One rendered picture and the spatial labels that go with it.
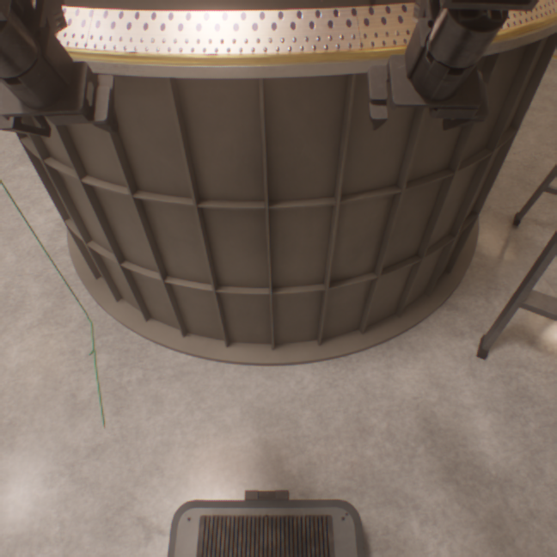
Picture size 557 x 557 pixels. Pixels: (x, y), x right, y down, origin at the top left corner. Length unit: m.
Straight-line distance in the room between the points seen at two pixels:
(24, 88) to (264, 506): 1.09
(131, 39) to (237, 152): 0.33
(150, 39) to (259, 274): 0.74
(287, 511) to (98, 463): 0.75
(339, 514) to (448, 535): 0.46
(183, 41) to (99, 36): 0.19
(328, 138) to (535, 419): 1.33
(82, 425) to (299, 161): 1.27
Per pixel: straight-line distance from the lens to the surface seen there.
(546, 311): 1.73
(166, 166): 1.11
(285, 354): 1.67
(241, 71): 0.88
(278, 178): 1.06
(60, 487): 1.70
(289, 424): 1.58
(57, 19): 0.59
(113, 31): 1.00
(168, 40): 0.94
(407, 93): 0.50
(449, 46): 0.45
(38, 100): 0.54
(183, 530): 1.26
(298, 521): 1.24
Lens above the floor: 1.49
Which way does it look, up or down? 50 degrees down
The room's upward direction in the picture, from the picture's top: 1 degrees counter-clockwise
